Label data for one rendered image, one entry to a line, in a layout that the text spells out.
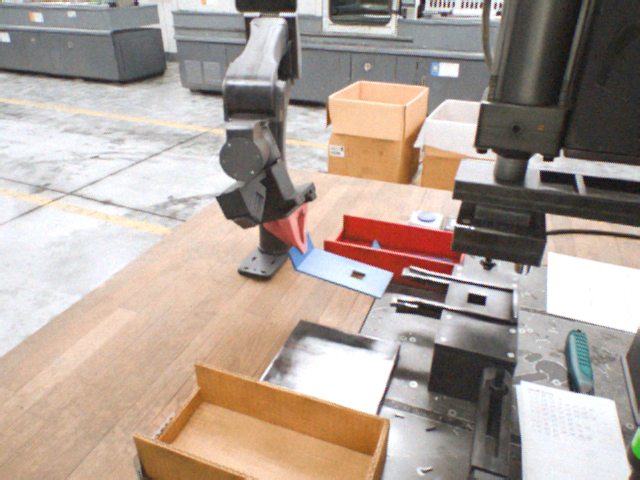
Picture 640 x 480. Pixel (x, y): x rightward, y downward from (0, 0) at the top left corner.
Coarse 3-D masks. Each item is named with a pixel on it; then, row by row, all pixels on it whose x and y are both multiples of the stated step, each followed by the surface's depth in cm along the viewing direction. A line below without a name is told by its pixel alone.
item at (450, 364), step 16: (480, 304) 71; (432, 352) 62; (448, 352) 61; (432, 368) 63; (448, 368) 63; (464, 368) 62; (480, 368) 61; (512, 368) 59; (432, 384) 65; (448, 384) 64; (464, 384) 63
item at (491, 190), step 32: (512, 160) 56; (480, 192) 57; (512, 192) 55; (544, 192) 54; (576, 192) 55; (608, 192) 57; (480, 224) 56; (512, 224) 56; (544, 224) 56; (480, 256) 56; (512, 256) 55
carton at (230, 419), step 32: (224, 384) 60; (256, 384) 58; (192, 416) 61; (224, 416) 61; (256, 416) 61; (288, 416) 58; (320, 416) 56; (352, 416) 54; (160, 448) 50; (192, 448) 57; (224, 448) 57; (256, 448) 57; (288, 448) 57; (320, 448) 57; (352, 448) 57; (384, 448) 52
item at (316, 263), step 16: (288, 256) 74; (304, 256) 77; (320, 256) 78; (336, 256) 78; (304, 272) 74; (320, 272) 74; (336, 272) 74; (352, 272) 75; (368, 272) 75; (384, 272) 76; (352, 288) 71; (368, 288) 72; (384, 288) 72
